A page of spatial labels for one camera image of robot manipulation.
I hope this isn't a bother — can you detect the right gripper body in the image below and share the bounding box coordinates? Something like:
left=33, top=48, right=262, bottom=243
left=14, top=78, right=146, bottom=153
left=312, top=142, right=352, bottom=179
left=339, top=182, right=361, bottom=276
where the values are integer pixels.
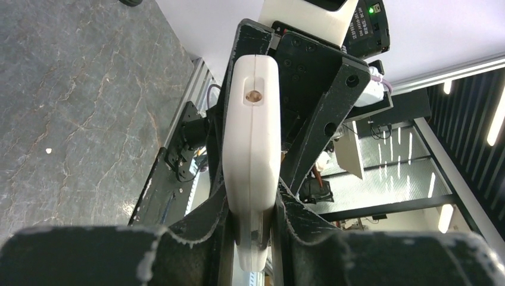
left=273, top=21, right=371, bottom=194

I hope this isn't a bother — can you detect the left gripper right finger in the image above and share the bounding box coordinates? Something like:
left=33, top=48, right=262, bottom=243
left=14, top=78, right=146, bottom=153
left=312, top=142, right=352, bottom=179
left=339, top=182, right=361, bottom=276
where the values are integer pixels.
left=272, top=179, right=345, bottom=285

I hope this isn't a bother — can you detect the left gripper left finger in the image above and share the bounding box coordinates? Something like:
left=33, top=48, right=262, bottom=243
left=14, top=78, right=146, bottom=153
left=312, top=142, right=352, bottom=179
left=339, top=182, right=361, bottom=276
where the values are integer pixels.
left=167, top=183, right=229, bottom=285

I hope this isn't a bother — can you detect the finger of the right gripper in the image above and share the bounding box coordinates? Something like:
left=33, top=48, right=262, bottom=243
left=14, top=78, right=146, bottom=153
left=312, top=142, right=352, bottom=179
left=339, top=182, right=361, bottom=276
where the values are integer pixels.
left=206, top=18, right=273, bottom=196

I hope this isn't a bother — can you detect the white remote control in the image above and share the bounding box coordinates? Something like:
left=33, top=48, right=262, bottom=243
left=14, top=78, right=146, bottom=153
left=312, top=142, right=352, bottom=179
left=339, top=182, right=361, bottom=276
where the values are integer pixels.
left=222, top=55, right=281, bottom=272

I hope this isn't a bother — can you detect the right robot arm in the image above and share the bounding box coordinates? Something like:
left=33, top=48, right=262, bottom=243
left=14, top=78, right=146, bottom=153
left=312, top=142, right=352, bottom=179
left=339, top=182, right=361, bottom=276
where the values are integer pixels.
left=211, top=1, right=389, bottom=207

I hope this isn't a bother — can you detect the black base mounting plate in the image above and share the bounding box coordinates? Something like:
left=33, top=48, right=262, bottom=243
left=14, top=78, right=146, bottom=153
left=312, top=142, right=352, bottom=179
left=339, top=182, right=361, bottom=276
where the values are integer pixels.
left=128, top=101, right=208, bottom=226

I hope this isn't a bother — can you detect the pink microphone on black stand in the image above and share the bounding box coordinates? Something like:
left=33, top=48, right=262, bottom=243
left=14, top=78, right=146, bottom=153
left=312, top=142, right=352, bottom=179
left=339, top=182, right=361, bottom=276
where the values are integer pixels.
left=119, top=0, right=143, bottom=7

